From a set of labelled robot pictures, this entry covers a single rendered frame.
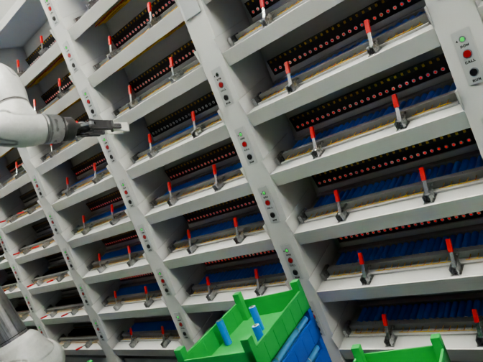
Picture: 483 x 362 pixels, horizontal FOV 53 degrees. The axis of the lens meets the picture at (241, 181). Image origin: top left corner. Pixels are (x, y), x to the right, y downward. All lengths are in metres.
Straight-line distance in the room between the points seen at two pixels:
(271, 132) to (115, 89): 0.81
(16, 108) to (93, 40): 0.76
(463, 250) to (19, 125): 1.25
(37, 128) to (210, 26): 0.60
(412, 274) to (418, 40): 0.63
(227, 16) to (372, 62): 0.56
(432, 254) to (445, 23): 0.62
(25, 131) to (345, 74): 0.89
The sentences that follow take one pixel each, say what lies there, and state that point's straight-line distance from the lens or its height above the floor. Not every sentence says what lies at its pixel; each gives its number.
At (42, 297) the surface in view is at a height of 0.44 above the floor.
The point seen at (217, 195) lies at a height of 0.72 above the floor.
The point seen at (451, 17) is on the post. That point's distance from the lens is 1.22.
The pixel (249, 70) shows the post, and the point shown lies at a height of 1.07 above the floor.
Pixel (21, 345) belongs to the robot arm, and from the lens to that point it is 1.89.
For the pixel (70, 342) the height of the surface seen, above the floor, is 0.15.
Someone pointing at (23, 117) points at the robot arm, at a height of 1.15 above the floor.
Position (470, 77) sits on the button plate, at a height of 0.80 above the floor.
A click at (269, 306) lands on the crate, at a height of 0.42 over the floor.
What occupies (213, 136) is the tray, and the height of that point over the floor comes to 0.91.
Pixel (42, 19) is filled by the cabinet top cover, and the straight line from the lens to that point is 2.61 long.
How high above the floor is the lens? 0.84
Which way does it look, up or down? 3 degrees down
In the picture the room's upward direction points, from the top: 22 degrees counter-clockwise
